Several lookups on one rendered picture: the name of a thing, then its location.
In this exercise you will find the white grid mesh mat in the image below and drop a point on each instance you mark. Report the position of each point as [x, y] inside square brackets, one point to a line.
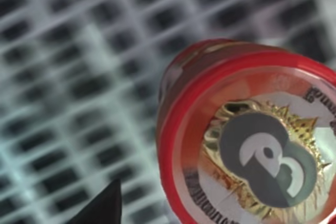
[78, 77]

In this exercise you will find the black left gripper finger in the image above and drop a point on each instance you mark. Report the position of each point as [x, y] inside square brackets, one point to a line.
[105, 208]

